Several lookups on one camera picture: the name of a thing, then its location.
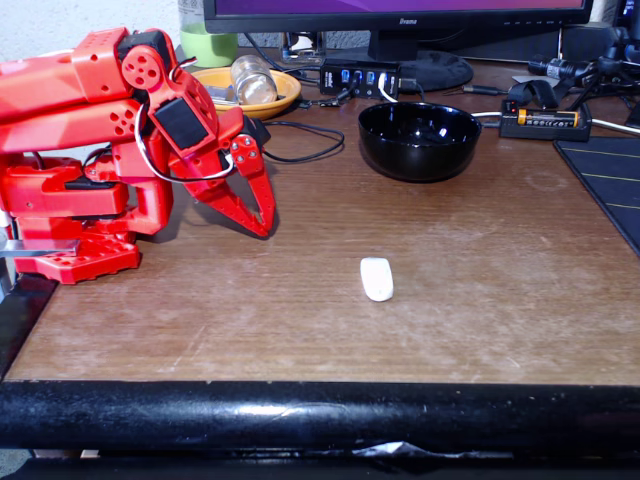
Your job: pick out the white eraser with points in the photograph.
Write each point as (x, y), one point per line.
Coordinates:
(376, 279)

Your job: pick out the silver metal box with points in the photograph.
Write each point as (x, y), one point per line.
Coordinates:
(222, 94)

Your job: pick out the clear glass jar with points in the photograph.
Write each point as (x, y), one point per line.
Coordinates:
(254, 82)

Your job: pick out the yellow plate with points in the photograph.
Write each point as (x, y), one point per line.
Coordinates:
(285, 95)

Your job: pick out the clear glass holder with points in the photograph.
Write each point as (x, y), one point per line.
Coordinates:
(302, 50)

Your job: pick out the black USB hub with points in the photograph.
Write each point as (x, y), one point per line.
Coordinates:
(335, 82)

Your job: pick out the black glossy bowl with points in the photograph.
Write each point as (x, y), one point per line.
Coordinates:
(420, 150)

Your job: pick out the metal clamp plate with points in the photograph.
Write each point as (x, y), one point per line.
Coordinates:
(40, 248)

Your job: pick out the black computer monitor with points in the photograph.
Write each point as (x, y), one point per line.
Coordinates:
(400, 22)

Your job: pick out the black battery charger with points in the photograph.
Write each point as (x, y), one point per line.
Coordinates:
(545, 132)

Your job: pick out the yellow black battery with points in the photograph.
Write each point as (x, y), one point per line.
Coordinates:
(547, 118)

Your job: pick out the black flashlight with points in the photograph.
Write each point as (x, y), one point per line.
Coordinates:
(555, 67)

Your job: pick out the black desk mat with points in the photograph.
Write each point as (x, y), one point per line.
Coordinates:
(607, 175)

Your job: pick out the black speaker box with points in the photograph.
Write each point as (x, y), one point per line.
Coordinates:
(585, 42)

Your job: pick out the black tripod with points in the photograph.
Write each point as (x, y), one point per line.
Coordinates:
(612, 67)

